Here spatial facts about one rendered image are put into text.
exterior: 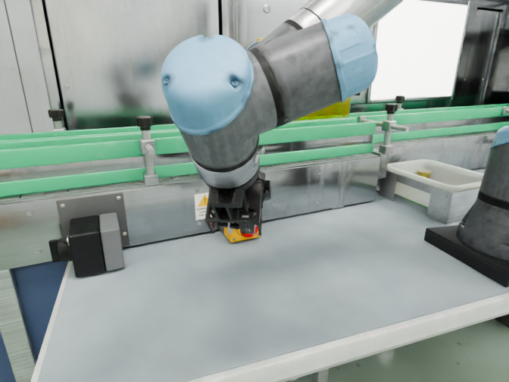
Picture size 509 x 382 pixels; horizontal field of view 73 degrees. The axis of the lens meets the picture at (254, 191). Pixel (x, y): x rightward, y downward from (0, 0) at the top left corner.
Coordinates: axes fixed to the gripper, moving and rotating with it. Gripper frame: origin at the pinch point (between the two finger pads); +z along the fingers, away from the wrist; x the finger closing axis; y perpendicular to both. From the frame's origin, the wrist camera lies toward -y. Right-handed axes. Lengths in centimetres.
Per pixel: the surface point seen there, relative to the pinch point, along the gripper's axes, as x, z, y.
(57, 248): -31.4, -0.6, 8.4
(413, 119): 45, 34, -46
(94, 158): -28.6, -2.6, -8.1
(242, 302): 0.4, 0.9, 15.0
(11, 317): -43.7, 10.1, 19.1
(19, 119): -249, 194, -163
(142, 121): -19.5, -5.6, -14.3
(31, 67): -233, 167, -203
